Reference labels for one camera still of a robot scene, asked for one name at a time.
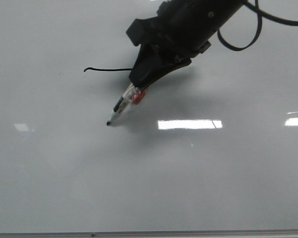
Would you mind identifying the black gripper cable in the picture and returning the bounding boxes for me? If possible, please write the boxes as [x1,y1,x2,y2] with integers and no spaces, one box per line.
[217,0,298,52]

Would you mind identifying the whiteboard marker with black cap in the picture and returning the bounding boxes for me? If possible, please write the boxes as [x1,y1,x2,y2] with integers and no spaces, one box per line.
[106,83,148,125]

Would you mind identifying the white glossy whiteboard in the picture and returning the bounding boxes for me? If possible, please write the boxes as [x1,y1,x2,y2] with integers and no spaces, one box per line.
[0,0,298,233]

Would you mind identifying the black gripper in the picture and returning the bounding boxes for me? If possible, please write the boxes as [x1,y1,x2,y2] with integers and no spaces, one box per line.
[126,0,242,90]

